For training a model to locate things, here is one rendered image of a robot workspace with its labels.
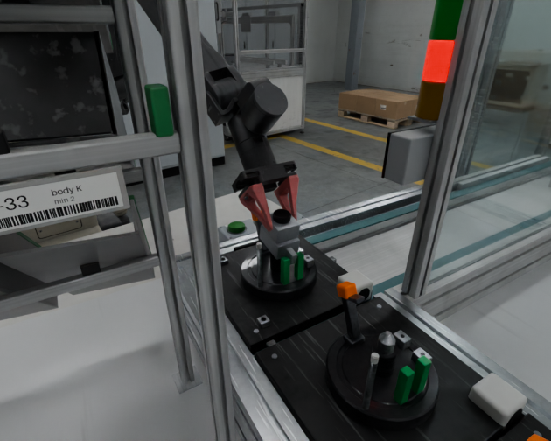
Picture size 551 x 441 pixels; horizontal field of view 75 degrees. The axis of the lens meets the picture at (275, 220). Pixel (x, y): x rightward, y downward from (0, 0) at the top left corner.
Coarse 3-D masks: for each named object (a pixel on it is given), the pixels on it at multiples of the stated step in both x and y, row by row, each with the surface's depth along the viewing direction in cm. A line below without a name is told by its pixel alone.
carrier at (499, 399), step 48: (336, 336) 53; (384, 336) 43; (288, 384) 46; (336, 384) 44; (384, 384) 44; (432, 384) 44; (480, 384) 44; (336, 432) 41; (384, 432) 41; (432, 432) 41; (480, 432) 41
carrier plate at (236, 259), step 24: (240, 264) 69; (336, 264) 69; (240, 288) 63; (336, 288) 63; (240, 312) 58; (264, 312) 58; (288, 312) 58; (312, 312) 58; (336, 312) 59; (264, 336) 53; (288, 336) 55
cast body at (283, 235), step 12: (276, 216) 58; (288, 216) 58; (264, 228) 61; (276, 228) 57; (288, 228) 58; (264, 240) 62; (276, 240) 58; (288, 240) 59; (276, 252) 59; (288, 252) 59
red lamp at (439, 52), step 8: (432, 40) 48; (440, 40) 48; (448, 40) 48; (432, 48) 47; (440, 48) 46; (448, 48) 46; (432, 56) 47; (440, 56) 46; (448, 56) 46; (424, 64) 49; (432, 64) 48; (440, 64) 47; (448, 64) 46; (424, 72) 49; (432, 72) 48; (440, 72) 47; (448, 72) 47; (432, 80) 48; (440, 80) 48
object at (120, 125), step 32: (0, 32) 23; (32, 32) 24; (64, 32) 24; (96, 32) 25; (0, 64) 23; (32, 64) 24; (64, 64) 24; (96, 64) 25; (0, 96) 23; (32, 96) 24; (64, 96) 24; (96, 96) 25; (0, 128) 23; (32, 128) 24; (64, 128) 24; (96, 128) 25
